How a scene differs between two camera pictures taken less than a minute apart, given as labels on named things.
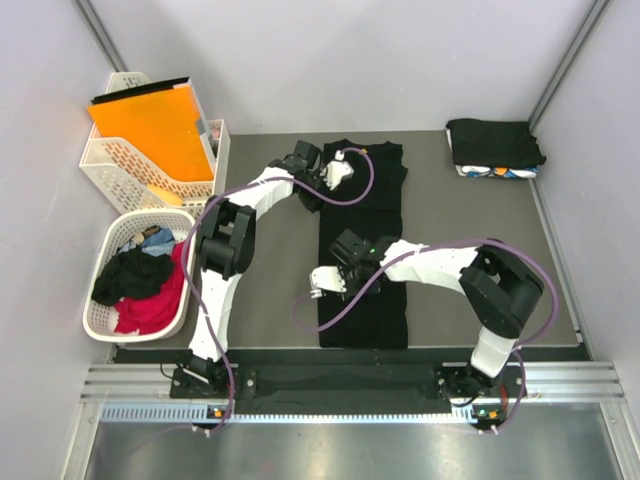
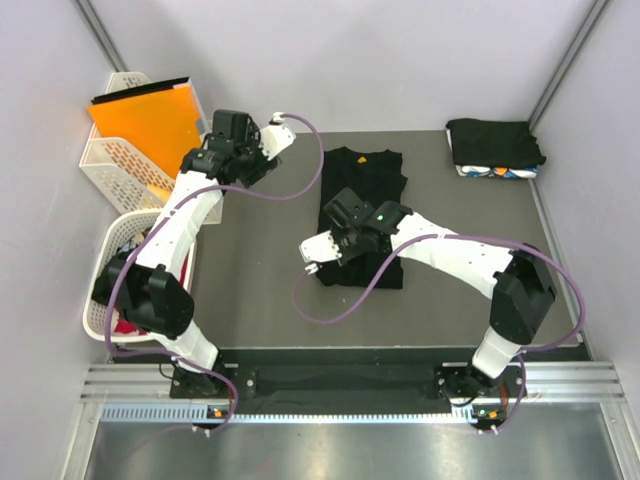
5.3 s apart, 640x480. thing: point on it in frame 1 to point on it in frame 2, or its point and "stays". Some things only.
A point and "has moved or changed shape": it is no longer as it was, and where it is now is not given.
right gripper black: [345, 270] to [346, 255]
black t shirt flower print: [371, 200] has moved or changed shape
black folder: [147, 87] stays
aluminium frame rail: [138, 393] stays
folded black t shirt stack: [494, 148] stays
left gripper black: [313, 205] to [263, 165]
